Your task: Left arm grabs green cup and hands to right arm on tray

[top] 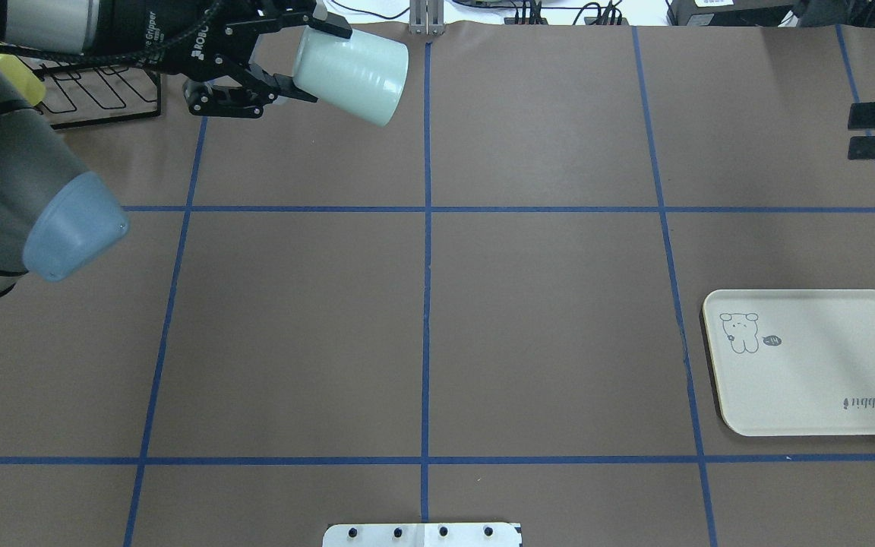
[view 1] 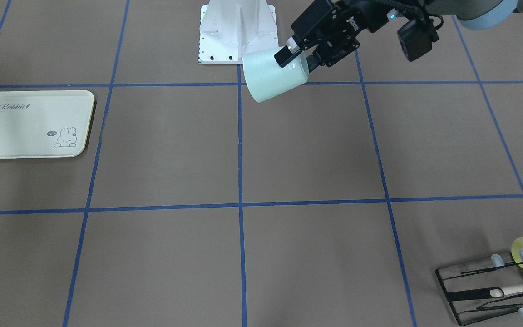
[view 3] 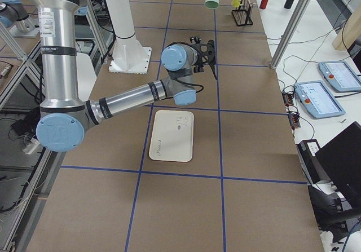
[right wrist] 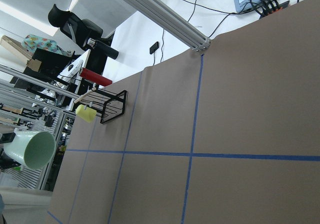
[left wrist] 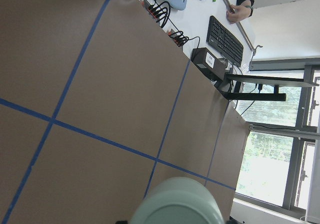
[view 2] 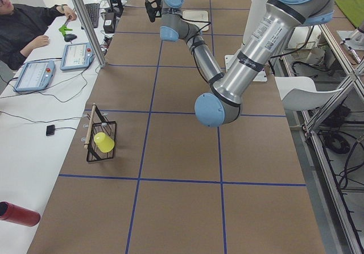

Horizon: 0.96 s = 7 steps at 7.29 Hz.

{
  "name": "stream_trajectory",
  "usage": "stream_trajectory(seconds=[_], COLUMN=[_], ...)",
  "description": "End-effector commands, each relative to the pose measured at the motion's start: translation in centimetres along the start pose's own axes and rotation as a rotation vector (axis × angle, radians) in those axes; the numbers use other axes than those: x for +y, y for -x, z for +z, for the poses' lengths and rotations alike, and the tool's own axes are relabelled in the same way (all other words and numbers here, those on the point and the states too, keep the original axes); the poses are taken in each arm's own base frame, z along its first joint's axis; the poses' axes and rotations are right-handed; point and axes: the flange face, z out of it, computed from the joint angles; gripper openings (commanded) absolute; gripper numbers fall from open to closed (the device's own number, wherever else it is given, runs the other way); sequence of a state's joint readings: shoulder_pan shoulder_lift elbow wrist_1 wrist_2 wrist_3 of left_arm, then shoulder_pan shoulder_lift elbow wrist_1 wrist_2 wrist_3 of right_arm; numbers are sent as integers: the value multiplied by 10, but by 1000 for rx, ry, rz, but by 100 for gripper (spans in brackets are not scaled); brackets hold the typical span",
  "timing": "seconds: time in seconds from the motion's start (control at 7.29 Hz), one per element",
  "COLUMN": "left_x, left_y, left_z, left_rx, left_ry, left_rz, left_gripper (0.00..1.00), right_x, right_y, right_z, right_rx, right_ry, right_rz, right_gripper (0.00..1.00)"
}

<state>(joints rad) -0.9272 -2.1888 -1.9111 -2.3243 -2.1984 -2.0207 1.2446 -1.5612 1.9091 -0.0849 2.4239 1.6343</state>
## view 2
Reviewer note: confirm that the black wire cup rack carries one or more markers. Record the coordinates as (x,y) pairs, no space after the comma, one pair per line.
(100,124)

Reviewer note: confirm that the black box on desk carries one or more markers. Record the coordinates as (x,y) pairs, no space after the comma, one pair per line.
(109,23)

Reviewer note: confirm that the small black puck device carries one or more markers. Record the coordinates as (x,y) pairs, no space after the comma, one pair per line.
(50,130)

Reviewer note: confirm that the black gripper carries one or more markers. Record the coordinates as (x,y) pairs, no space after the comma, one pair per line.
(153,10)

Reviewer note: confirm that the wooden rack handle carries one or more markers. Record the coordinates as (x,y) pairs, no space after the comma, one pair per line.
(89,131)

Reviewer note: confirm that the near teach pendant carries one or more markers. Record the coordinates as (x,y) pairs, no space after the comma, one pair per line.
(35,76)

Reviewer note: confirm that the white chair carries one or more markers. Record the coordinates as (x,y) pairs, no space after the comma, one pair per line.
(299,93)

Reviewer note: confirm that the yellow cup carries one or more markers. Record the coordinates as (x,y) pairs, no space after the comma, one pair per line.
(104,142)

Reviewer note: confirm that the aluminium frame post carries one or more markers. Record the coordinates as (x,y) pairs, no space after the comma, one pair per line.
(90,32)

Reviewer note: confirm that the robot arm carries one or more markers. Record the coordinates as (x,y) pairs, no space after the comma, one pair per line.
(223,103)
(174,27)

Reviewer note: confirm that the green handled tool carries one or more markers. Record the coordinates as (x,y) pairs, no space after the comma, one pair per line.
(64,28)

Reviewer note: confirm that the black keyboard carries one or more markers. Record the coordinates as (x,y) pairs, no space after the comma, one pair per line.
(93,10)

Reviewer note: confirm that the red water bottle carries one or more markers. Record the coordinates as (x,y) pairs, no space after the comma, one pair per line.
(19,215)

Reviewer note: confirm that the far teach pendant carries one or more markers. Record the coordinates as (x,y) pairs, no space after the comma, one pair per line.
(76,56)

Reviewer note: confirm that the black computer mouse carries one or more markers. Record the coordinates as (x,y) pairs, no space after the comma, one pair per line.
(69,37)

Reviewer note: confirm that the white rabbit tray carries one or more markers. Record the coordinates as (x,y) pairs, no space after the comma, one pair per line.
(200,18)

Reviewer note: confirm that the teach pendant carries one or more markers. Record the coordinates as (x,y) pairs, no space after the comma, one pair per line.
(35,76)
(76,56)

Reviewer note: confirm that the person in black shirt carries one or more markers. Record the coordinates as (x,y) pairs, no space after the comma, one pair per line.
(23,29)

